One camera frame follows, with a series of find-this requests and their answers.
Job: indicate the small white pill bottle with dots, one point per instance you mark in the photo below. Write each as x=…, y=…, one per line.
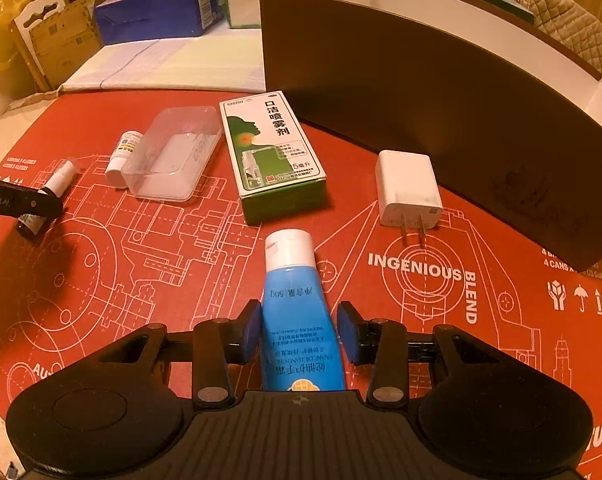
x=127, y=144

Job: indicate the brown cardboard carton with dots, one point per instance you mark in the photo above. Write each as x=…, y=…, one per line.
x=55, y=38

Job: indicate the white wall charger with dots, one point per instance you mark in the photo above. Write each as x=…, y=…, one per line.
x=408, y=195

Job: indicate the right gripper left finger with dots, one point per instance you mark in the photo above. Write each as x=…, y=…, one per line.
x=216, y=345

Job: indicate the large brown storage box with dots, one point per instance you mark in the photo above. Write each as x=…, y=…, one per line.
x=511, y=119

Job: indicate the quilted beige chair cushion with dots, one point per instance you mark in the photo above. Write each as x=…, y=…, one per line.
x=570, y=24

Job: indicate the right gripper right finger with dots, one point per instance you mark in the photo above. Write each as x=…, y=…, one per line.
x=381, y=344

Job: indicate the yellow plastic bag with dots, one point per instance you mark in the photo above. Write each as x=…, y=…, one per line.
x=15, y=79

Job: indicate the blue puzzle box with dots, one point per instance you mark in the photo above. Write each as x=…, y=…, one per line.
x=133, y=20

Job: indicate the clear plastic case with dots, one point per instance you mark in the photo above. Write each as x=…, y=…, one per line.
x=170, y=157

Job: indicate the red printed cardboard mat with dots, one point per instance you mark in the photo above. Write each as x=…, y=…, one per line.
x=114, y=263

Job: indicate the green white spray box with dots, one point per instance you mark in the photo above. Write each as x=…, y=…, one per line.
x=276, y=169

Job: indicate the blue white cream tube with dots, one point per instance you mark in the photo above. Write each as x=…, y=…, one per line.
x=300, y=349

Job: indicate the pastel striped folded cloth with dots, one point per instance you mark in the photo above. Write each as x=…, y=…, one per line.
x=223, y=59

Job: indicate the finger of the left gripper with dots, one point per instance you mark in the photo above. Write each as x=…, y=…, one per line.
x=16, y=200

